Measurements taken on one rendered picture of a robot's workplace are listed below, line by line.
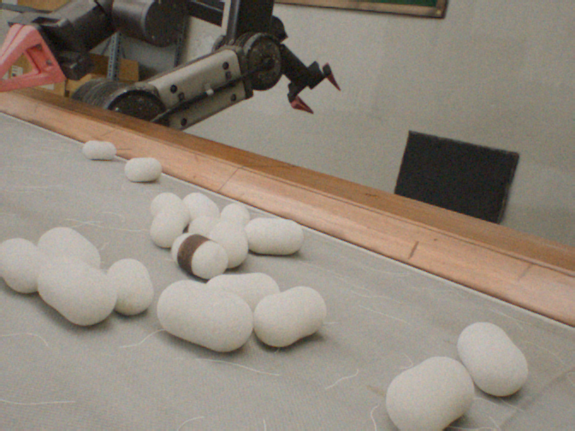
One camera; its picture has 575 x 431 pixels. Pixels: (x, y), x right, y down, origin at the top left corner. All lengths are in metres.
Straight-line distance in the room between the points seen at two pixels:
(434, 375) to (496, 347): 0.05
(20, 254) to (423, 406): 0.16
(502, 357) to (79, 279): 0.16
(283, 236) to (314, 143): 2.35
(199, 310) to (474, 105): 2.20
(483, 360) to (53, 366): 0.15
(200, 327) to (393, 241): 0.21
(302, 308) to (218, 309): 0.04
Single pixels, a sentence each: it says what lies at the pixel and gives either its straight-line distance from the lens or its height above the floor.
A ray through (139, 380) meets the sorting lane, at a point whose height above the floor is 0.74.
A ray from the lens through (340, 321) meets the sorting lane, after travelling 0.27.
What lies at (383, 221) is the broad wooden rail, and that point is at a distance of 0.41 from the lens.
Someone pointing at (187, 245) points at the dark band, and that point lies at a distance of 0.29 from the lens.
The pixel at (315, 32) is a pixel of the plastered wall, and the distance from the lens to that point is 2.74.
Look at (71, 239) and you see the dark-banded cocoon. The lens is 0.26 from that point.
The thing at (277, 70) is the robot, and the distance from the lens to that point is 1.15.
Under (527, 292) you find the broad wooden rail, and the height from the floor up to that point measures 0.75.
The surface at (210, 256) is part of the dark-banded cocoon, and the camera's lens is 0.28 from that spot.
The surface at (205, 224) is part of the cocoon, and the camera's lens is 0.33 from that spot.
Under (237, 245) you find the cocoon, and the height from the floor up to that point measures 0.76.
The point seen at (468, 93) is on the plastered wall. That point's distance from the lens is 2.39.
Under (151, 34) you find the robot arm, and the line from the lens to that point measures 0.70.
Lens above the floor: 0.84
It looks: 13 degrees down
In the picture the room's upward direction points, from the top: 11 degrees clockwise
